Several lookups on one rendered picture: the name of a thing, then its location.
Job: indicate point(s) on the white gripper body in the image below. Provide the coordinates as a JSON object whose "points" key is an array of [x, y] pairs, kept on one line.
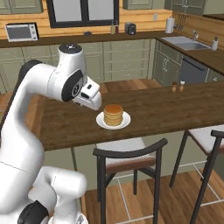
{"points": [[92, 101]]}

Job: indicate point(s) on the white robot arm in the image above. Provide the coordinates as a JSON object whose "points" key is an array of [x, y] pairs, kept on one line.
{"points": [[26, 140]]}

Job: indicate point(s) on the stack of pancakes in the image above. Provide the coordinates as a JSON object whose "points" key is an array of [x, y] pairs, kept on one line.
{"points": [[113, 114]]}

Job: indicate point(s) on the white round plate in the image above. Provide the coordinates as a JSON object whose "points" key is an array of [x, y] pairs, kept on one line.
{"points": [[127, 120]]}

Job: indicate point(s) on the long green base cupboard run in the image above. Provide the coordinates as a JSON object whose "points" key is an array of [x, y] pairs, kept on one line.
{"points": [[125, 59]]}

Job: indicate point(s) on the black stool with white seat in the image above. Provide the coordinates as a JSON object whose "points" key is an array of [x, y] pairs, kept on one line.
{"points": [[128, 152], [207, 139]]}

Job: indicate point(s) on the small dark flat object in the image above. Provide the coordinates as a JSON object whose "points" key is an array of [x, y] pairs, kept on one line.
{"points": [[87, 33]]}

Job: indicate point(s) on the olive glass bottle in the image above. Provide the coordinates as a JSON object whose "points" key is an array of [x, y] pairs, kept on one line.
{"points": [[112, 28]]}

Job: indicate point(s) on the dark red bottle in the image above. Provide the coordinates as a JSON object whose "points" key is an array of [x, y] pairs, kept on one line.
{"points": [[117, 28]]}

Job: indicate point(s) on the green cupboards under sink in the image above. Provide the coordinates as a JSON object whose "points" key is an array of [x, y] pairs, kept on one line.
{"points": [[166, 65]]}

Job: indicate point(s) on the black toaster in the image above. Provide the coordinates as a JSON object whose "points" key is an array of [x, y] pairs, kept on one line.
{"points": [[131, 28]]}

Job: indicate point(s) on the brown pepper shaker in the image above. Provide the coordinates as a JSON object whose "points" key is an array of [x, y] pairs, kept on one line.
{"points": [[174, 87]]}

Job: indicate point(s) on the white salt shaker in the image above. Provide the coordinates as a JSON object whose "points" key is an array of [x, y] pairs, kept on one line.
{"points": [[181, 87]]}

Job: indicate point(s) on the black framed window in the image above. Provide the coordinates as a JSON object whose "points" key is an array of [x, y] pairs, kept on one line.
{"points": [[84, 10]]}

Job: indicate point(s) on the white toaster oven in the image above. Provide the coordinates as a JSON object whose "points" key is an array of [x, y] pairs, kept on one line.
{"points": [[20, 32]]}

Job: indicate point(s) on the dark grey dishwasher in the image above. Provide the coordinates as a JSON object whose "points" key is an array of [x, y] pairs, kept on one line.
{"points": [[192, 71]]}

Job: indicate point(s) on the white paper towel roll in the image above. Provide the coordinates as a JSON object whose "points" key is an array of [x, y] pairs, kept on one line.
{"points": [[169, 25]]}

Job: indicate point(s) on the steel sink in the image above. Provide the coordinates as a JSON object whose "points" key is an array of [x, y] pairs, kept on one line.
{"points": [[186, 43]]}

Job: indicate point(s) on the hanging kitchen utensils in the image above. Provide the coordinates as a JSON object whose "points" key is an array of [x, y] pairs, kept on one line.
{"points": [[182, 21]]}

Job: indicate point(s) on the steel tap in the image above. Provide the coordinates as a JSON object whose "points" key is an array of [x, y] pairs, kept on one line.
{"points": [[194, 35]]}

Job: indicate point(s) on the white soap dispenser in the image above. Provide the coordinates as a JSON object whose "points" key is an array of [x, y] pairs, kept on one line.
{"points": [[215, 44]]}

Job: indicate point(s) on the white wall socket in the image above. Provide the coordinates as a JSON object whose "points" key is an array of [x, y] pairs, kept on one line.
{"points": [[155, 17]]}

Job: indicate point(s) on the green wall cupboard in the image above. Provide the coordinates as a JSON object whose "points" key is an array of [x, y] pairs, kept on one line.
{"points": [[20, 5], [140, 4], [189, 5]]}

